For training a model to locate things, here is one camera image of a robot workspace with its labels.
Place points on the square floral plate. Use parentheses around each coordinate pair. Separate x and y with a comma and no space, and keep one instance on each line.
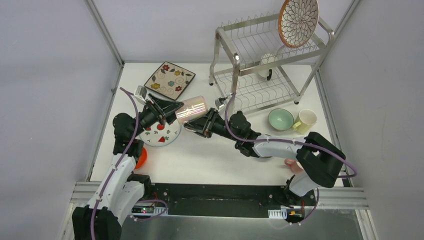
(170,80)

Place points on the steel two-tier dish rack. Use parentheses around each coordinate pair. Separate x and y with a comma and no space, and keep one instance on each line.
(249,61)

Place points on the orange plastic bowl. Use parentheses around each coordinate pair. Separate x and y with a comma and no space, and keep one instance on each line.
(142,159)

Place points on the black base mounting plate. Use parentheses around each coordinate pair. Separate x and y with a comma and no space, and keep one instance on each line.
(234,201)

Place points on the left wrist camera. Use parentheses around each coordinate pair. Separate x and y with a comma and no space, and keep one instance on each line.
(140,94)

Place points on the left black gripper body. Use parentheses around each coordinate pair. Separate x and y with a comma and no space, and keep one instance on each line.
(154,110)

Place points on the pale yellow mug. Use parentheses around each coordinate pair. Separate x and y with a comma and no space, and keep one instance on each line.
(305,119)

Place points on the mint green bowl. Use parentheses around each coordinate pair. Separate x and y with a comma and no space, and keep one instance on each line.
(280,119)

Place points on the right white cable duct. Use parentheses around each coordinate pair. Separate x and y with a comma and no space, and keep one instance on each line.
(277,214)

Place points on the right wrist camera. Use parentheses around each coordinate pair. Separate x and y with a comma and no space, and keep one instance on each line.
(220,103)

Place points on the white cable duct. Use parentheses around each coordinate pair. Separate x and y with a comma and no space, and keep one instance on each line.
(148,211)
(277,214)

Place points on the white ribbed mug black handle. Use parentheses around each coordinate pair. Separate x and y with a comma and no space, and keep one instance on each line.
(267,73)

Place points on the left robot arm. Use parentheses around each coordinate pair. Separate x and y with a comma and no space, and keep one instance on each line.
(104,214)

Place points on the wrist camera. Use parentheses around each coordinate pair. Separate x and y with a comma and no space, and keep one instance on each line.
(220,103)
(140,94)

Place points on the pink cup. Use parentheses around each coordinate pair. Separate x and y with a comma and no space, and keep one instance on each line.
(293,166)

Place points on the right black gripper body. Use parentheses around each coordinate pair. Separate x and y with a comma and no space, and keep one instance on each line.
(217,125)

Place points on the brown rim petal pattern plate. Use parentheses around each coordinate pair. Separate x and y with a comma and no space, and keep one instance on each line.
(297,22)

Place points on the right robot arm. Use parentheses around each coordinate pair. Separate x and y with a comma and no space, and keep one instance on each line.
(321,160)

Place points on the left white cable duct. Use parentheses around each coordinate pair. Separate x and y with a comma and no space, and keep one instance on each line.
(148,211)

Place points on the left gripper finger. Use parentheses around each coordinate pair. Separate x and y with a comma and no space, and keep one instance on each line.
(168,117)
(165,106)

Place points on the watermelon pattern round plate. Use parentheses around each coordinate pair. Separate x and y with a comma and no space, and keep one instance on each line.
(160,135)

